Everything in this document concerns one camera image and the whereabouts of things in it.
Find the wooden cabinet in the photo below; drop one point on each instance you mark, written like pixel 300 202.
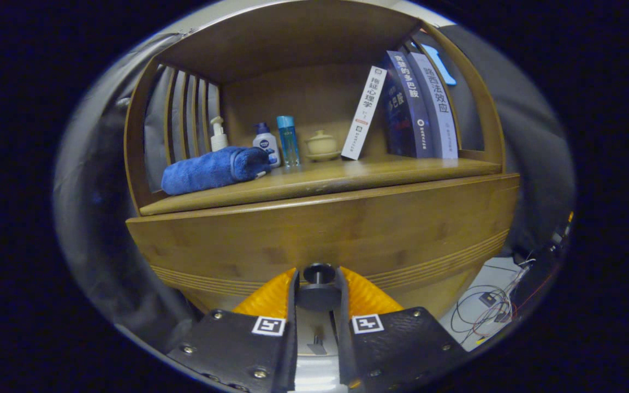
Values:
pixel 292 49

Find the small black power adapter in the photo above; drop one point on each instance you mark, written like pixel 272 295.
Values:
pixel 487 298

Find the white book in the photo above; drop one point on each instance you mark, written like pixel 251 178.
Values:
pixel 363 114

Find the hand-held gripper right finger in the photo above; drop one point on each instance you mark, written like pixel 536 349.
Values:
pixel 396 349

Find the small white bottle blue cap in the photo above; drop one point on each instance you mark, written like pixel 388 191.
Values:
pixel 266 143

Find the white pump bottle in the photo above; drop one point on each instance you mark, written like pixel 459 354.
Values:
pixel 218 141

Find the beige lidded teacup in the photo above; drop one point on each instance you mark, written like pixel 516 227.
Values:
pixel 321 144

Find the dark blue book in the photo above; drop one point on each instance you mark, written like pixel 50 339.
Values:
pixel 404 109

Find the rolled blue towel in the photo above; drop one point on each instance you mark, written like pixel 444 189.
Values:
pixel 205 172

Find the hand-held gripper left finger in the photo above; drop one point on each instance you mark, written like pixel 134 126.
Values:
pixel 238 349

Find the lavender book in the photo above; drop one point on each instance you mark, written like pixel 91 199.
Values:
pixel 439 109

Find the wooden countertop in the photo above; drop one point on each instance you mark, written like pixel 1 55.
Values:
pixel 347 174

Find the tall clear blue bottle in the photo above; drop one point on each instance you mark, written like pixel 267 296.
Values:
pixel 288 142

